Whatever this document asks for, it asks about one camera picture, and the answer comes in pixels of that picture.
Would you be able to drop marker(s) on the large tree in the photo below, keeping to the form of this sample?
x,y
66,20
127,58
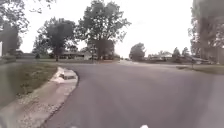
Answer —
x,y
101,23

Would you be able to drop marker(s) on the grey asphalt road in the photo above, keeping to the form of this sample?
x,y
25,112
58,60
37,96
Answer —
x,y
133,96

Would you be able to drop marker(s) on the dark round tree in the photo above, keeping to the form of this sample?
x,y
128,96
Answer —
x,y
58,33

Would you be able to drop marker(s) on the small round tree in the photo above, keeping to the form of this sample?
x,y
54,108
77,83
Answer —
x,y
137,52

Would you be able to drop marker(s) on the concrete kerb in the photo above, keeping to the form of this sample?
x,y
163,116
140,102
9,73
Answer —
x,y
43,100

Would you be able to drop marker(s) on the grass lawn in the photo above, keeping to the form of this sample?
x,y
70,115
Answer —
x,y
206,68
23,76

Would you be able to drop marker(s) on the tall tree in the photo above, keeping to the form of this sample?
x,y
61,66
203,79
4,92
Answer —
x,y
208,30

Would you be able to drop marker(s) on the low house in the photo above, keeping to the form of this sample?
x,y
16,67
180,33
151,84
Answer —
x,y
200,61
76,55

